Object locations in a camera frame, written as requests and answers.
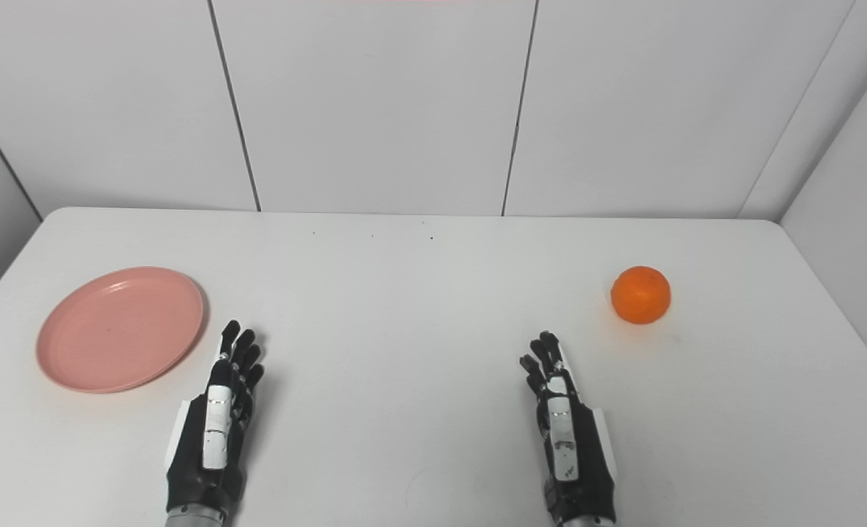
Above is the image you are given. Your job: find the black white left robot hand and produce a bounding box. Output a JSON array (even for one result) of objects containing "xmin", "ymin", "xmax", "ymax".
[{"xmin": 166, "ymin": 320, "xmax": 266, "ymax": 513}]

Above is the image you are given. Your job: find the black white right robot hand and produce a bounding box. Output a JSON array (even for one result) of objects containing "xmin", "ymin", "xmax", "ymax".
[{"xmin": 519, "ymin": 331, "xmax": 618, "ymax": 524}]

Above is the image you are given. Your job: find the pink round plate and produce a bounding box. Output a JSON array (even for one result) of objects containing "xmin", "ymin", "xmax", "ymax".
[{"xmin": 36, "ymin": 266, "xmax": 206, "ymax": 395}]

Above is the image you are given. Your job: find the orange fruit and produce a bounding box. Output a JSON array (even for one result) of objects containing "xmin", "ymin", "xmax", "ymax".
[{"xmin": 610, "ymin": 266, "xmax": 672, "ymax": 325}]

